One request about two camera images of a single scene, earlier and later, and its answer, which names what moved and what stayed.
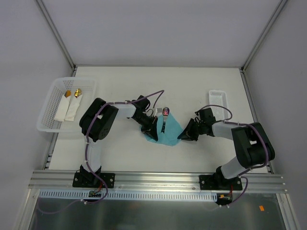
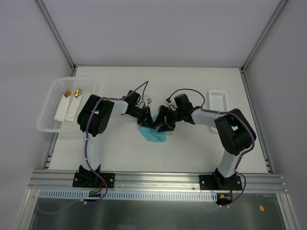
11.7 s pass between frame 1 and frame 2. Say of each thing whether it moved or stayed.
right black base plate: stayed
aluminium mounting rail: stayed
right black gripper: moved
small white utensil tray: stayed
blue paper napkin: moved
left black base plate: stayed
